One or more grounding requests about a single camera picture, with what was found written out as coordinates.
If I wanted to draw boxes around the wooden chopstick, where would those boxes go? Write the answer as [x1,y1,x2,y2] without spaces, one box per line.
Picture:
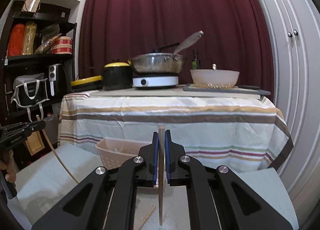
[36,114,80,185]
[136,206,156,230]
[158,126,165,226]

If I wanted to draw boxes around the person left hand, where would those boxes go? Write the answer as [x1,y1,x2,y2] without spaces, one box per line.
[0,150,16,183]

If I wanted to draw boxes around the wooden framed board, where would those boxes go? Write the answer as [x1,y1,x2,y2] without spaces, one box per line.
[25,131,44,155]

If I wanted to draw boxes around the black white tote bag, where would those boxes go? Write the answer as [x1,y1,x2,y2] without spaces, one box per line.
[11,73,49,122]

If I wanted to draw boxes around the white perforated utensil basket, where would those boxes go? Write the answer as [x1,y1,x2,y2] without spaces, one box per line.
[95,138,150,170]

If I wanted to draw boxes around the black air fryer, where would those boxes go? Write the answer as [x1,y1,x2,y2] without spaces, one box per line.
[48,63,67,97]

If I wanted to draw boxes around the striped tablecloth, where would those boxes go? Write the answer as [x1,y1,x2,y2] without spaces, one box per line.
[59,92,293,172]

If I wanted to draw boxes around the black shelf unit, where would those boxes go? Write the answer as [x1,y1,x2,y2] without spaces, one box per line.
[0,0,78,166]

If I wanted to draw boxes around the red package on shelf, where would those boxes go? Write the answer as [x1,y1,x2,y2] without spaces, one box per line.
[7,23,25,57]

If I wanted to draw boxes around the yellow black flat grill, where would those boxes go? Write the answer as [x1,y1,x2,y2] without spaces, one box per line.
[71,75,103,92]

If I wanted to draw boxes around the red striped round tins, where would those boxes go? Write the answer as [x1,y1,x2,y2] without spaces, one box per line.
[51,36,73,54]

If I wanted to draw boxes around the gold package on shelf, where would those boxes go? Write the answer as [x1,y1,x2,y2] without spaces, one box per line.
[22,22,37,55]

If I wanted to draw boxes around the dark cutting board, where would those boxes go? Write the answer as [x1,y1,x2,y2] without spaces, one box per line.
[183,84,271,96]

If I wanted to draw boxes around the black pot yellow lid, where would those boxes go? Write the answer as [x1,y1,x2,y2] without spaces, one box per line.
[101,59,133,91]

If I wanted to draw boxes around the white mixing bowl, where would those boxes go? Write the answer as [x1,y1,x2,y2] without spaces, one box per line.
[190,69,240,89]

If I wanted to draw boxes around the white induction cooker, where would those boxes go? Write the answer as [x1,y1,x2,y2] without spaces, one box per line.
[133,74,178,89]

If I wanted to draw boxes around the cardboard box on shelf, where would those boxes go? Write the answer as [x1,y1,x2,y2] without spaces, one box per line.
[22,0,41,13]

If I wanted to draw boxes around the olive oil bottle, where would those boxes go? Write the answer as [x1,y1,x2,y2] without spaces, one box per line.
[192,49,201,69]

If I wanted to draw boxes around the steel frying pan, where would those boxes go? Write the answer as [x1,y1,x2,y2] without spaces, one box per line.
[128,31,204,74]

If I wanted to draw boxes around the dark red curtain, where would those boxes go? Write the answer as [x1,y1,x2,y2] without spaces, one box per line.
[79,0,274,92]

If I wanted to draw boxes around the white cabinet doors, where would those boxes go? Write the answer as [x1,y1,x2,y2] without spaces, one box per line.
[259,0,319,224]

